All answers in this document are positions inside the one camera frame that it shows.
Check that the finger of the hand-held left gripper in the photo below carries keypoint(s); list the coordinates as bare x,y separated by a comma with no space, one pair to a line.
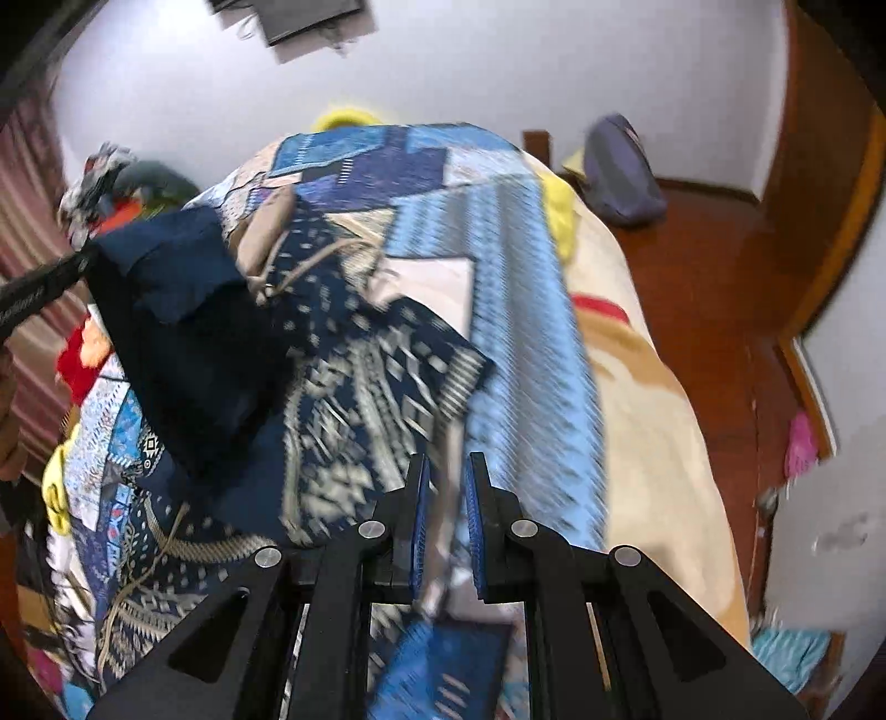
69,272

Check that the beige blanket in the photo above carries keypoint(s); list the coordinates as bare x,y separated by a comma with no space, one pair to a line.
657,429

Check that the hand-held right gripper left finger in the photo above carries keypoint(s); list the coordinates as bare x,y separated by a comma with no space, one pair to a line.
419,533

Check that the wooden door frame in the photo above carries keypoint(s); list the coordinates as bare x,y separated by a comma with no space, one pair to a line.
824,173

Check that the green and orange cloth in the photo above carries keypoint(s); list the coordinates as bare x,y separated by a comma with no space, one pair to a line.
163,183

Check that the wooden bedpost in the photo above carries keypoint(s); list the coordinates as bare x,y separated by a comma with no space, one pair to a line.
536,147

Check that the red plush toy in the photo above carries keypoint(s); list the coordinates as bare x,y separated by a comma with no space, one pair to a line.
76,363

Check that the cyan striped cloth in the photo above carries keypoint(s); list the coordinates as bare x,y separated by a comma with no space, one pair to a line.
789,654

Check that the navy patterned garment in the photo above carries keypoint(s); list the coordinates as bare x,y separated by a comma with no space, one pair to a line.
207,346

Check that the grey purple bag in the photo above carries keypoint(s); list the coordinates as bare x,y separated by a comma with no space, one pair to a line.
619,180

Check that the striped curtain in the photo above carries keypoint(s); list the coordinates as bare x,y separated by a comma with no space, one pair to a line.
34,208

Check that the patchwork patterned bedsheet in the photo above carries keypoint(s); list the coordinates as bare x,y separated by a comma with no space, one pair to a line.
512,311

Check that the floral cloth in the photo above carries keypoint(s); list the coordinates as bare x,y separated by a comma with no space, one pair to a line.
90,187

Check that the bright pink cloth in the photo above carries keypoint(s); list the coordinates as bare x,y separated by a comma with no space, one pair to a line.
803,443

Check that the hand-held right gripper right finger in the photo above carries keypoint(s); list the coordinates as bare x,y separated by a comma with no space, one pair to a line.
475,533

